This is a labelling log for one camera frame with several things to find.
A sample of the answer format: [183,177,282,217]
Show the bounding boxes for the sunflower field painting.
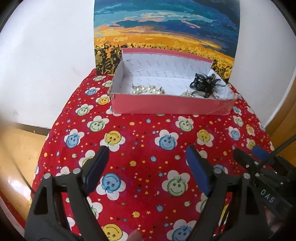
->
[93,0,240,81]

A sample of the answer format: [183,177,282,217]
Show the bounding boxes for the pink cardboard box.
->
[108,48,237,115]

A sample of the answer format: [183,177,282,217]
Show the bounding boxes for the red smiley flower cloth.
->
[33,71,274,240]

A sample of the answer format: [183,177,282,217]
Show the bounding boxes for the black cable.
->
[259,131,296,167]

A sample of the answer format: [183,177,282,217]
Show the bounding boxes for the white pearl bracelet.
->
[131,84,165,95]

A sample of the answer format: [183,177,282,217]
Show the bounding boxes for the pale green bead bracelet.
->
[179,89,197,98]

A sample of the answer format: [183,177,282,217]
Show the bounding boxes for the black feather hair accessory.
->
[189,73,226,94]

